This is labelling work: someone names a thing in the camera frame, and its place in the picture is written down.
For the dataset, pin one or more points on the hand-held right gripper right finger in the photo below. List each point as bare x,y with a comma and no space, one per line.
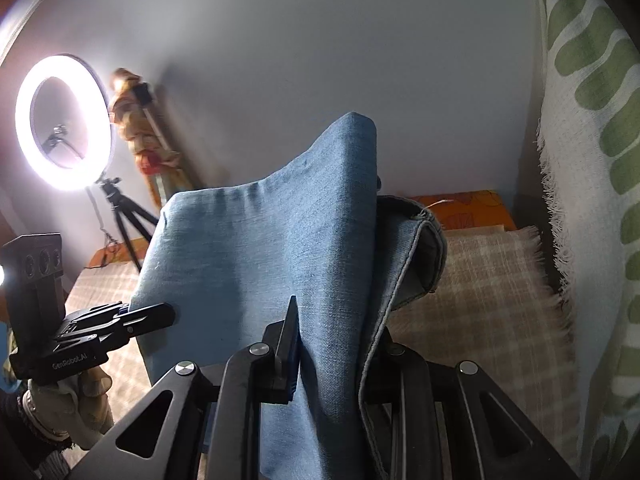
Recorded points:
411,377

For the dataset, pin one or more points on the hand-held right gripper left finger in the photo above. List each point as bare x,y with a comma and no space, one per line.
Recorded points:
287,350

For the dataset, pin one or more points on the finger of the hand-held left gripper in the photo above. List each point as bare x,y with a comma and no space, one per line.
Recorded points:
152,319

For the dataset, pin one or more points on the blue denim pants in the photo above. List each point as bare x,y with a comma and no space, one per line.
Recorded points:
275,235

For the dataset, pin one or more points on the person's left forearm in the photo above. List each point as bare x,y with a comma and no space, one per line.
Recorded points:
25,455

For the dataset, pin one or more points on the person's left hand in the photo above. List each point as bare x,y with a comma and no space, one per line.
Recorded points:
75,405

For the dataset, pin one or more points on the black tripod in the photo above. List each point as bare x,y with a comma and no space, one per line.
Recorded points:
121,212

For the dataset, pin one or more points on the beige plaid blanket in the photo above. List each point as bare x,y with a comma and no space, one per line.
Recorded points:
475,285

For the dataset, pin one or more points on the green white patterned cloth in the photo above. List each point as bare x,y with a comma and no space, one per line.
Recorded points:
580,160

